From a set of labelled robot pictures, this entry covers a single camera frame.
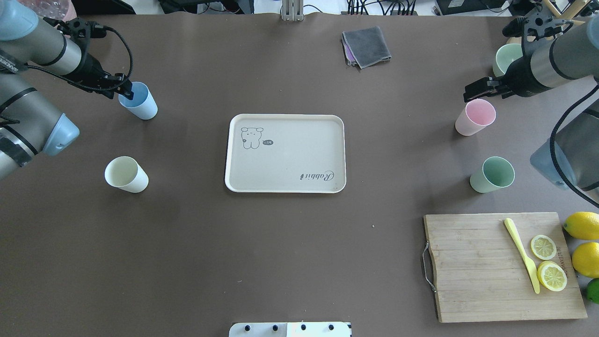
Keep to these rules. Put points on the lemon slice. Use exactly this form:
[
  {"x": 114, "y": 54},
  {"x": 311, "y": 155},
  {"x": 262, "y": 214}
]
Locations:
[
  {"x": 543, "y": 247},
  {"x": 552, "y": 276}
]

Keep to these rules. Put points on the wooden cup drying rack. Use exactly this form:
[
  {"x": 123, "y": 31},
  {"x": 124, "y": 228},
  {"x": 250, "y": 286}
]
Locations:
[{"x": 568, "y": 13}]

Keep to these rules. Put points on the lower lemon slice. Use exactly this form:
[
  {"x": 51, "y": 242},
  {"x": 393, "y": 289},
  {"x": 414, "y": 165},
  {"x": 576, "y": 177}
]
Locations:
[{"x": 552, "y": 276}]

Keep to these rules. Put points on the bamboo cutting board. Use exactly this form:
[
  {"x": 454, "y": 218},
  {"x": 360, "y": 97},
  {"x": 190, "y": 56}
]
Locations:
[{"x": 480, "y": 276}]

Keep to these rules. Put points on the purple folded cloth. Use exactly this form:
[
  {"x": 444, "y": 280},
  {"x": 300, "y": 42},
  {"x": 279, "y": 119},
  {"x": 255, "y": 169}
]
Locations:
[{"x": 350, "y": 60}]

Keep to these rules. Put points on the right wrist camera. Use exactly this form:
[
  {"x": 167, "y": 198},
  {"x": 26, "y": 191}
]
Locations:
[{"x": 535, "y": 29}]

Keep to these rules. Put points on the aluminium camera post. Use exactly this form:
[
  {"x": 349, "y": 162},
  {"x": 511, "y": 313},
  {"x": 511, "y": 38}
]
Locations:
[{"x": 292, "y": 10}]

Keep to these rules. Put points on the upper lemon slice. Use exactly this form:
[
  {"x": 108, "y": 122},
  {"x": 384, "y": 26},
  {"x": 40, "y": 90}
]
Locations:
[{"x": 543, "y": 247}]

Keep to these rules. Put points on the yellow plastic knife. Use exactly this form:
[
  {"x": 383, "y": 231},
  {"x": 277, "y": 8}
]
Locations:
[{"x": 530, "y": 265}]

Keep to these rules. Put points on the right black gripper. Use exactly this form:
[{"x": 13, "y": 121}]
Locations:
[{"x": 518, "y": 76}]

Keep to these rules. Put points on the green plastic bowl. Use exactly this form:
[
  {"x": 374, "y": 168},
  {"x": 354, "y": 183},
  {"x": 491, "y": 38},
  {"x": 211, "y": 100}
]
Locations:
[{"x": 505, "y": 55}]

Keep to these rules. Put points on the pink plastic cup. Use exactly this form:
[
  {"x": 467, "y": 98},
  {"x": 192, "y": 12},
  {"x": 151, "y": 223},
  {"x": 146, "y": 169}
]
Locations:
[{"x": 476, "y": 115}]

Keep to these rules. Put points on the whole yellow lemon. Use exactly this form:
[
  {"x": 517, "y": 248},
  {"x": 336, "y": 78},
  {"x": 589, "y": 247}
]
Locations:
[
  {"x": 583, "y": 225},
  {"x": 585, "y": 259}
]

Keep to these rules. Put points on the grey folded cloth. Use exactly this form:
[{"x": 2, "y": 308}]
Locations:
[{"x": 368, "y": 46}]

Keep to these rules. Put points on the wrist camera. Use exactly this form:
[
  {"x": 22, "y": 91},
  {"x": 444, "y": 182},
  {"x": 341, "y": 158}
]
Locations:
[
  {"x": 79, "y": 30},
  {"x": 535, "y": 29}
]

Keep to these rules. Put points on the cream white plastic cup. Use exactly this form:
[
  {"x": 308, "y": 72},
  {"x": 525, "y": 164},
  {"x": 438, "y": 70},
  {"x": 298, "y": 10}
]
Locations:
[{"x": 125, "y": 173}]

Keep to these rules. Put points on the green lime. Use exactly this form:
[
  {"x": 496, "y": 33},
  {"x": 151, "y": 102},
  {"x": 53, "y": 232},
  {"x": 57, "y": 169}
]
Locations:
[{"x": 592, "y": 290}]

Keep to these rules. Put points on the light blue plastic cup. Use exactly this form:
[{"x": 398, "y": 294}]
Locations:
[{"x": 142, "y": 104}]

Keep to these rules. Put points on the pink bowl with ice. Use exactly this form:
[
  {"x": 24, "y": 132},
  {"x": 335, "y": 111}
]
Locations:
[{"x": 62, "y": 10}]

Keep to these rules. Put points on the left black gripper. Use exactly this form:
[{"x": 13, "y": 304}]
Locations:
[{"x": 90, "y": 68}]

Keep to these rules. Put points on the cream rectangular serving tray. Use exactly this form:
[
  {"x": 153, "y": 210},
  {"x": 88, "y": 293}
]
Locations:
[{"x": 286, "y": 153}]

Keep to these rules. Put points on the mint green plastic cup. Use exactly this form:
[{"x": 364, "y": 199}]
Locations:
[{"x": 494, "y": 174}]

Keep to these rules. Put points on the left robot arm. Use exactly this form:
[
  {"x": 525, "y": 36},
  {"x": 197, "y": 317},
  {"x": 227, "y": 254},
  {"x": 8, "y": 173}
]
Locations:
[{"x": 30, "y": 124}]

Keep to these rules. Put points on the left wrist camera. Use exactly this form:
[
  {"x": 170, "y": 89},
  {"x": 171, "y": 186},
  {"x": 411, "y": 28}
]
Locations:
[{"x": 79, "y": 30}]

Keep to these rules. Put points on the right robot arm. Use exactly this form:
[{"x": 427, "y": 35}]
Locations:
[{"x": 556, "y": 52}]

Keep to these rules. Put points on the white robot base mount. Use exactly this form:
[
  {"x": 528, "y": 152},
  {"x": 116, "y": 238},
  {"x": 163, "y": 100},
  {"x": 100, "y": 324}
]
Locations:
[{"x": 291, "y": 329}]

